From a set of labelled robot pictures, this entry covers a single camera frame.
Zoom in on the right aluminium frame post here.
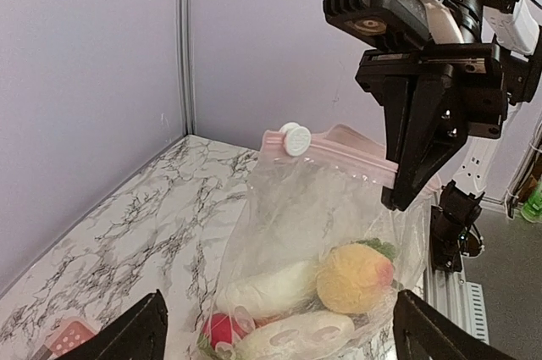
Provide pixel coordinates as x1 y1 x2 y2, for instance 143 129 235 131
176 0 196 136

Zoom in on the green bottle in background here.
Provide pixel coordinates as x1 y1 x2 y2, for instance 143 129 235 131
521 179 541 223

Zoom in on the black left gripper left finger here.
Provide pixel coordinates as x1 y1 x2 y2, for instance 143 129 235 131
59 291 168 360

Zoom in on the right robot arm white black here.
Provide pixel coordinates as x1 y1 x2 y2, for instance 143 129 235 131
324 0 541 272

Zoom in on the white toy vegetable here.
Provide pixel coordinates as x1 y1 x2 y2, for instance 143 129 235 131
235 311 355 359
214 260 318 318

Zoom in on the red toy apple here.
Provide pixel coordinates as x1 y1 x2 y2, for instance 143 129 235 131
198 313 246 350

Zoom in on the clear pink zip top bag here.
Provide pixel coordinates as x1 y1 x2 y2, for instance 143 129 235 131
196 123 440 359

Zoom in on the yellow toy lemon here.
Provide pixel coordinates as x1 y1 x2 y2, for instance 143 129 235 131
316 243 394 314

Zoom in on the pink perforated plastic basket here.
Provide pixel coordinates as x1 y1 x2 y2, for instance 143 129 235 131
30 317 97 360

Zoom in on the green toy leaf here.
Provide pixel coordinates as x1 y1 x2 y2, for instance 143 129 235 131
357 238 396 262

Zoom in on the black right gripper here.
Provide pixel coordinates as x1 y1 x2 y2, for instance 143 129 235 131
356 43 541 211

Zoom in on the aluminium front rail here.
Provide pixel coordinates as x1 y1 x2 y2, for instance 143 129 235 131
423 269 489 344

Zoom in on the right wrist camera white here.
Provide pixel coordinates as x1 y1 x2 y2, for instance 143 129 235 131
323 0 465 53

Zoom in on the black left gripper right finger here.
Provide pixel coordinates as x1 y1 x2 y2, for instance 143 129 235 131
393 290 513 360

